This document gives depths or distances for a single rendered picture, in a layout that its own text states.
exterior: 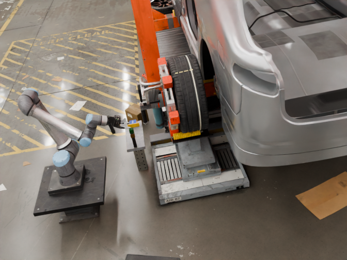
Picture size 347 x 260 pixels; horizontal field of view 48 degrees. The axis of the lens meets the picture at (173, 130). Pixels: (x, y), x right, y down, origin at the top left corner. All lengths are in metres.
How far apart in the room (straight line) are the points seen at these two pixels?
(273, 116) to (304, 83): 0.97
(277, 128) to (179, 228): 1.40
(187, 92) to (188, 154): 0.83
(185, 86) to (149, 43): 0.69
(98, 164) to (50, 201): 0.56
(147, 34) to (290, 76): 1.28
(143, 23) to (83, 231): 1.89
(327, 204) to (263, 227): 0.60
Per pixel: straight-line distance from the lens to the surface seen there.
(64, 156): 3.45
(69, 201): 3.49
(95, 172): 3.67
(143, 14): 3.49
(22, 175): 4.49
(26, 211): 4.06
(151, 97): 3.16
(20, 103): 3.31
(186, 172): 3.66
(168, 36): 6.08
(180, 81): 3.11
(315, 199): 3.60
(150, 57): 3.65
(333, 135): 2.58
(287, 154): 2.64
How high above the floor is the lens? 2.64
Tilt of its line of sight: 36 degrees down
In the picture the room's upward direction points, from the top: 10 degrees counter-clockwise
